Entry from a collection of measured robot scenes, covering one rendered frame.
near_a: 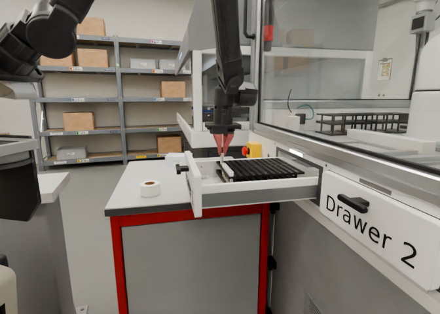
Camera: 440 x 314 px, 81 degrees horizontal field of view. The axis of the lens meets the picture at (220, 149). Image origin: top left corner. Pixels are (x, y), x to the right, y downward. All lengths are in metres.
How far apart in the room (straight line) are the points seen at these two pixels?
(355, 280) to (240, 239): 0.44
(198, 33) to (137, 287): 1.26
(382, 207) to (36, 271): 1.23
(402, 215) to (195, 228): 0.65
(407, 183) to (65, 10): 0.66
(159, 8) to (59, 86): 2.10
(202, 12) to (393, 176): 1.30
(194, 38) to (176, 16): 3.58
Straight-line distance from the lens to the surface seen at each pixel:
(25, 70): 0.66
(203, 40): 1.57
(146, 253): 1.00
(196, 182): 0.61
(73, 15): 0.58
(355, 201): 0.57
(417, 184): 0.54
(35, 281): 1.38
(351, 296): 0.77
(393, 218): 0.55
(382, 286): 0.67
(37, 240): 1.29
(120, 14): 5.05
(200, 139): 1.56
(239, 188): 0.66
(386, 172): 0.57
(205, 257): 1.03
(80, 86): 4.94
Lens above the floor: 1.11
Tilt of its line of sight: 12 degrees down
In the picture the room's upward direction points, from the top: straight up
